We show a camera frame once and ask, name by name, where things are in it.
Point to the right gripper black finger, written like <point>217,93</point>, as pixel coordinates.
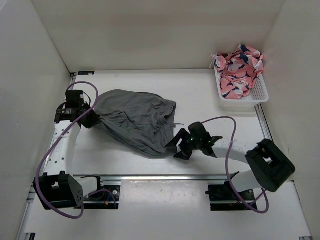
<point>183,154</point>
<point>179,136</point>

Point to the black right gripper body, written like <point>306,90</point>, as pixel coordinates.
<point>190,144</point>

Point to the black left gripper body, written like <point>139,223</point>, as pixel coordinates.
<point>86,108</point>

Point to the grey shorts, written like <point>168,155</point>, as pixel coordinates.
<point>142,121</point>

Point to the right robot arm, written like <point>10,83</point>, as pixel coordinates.
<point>269,166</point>

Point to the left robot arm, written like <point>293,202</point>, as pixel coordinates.
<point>55,184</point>

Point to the pink patterned shorts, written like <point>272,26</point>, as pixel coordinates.
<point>238,71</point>

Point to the white plastic basket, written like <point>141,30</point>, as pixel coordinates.
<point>258,95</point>

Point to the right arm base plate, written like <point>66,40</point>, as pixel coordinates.
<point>222,198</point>

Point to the aluminium front rail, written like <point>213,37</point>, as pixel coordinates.
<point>167,177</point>

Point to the aluminium rail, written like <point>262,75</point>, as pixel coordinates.
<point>22,234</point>
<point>167,177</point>
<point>263,122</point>

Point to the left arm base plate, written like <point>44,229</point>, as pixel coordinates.
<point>106,200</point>

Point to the aluminium left side rail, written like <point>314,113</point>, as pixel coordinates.
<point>22,234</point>

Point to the aluminium right side rail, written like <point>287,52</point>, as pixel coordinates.
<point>263,122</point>

